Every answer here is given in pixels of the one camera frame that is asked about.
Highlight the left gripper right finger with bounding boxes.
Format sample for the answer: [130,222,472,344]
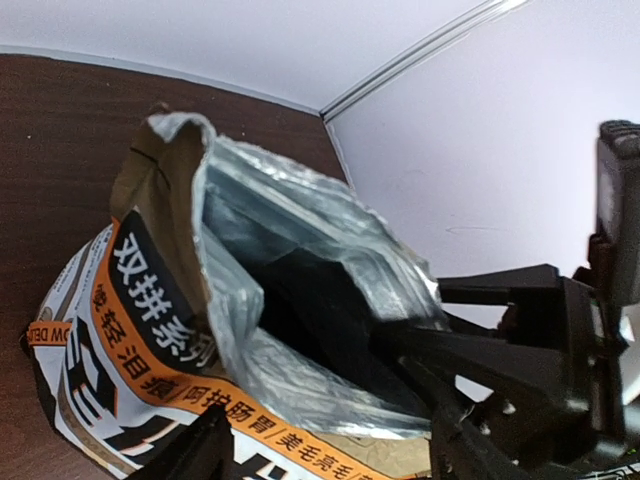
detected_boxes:
[430,404,530,480]

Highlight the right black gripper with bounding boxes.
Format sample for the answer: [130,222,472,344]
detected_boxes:
[379,264,630,479]

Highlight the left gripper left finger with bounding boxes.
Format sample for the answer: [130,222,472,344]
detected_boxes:
[128,406,234,480]

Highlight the brown dog food bag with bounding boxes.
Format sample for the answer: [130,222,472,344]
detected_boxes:
[27,110,448,479]

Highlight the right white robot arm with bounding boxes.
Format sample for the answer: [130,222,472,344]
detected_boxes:
[370,265,639,479]

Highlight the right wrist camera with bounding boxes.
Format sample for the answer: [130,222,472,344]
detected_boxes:
[588,120,639,307]

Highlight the right aluminium frame post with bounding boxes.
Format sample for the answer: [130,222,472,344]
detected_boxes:
[320,0,527,122]

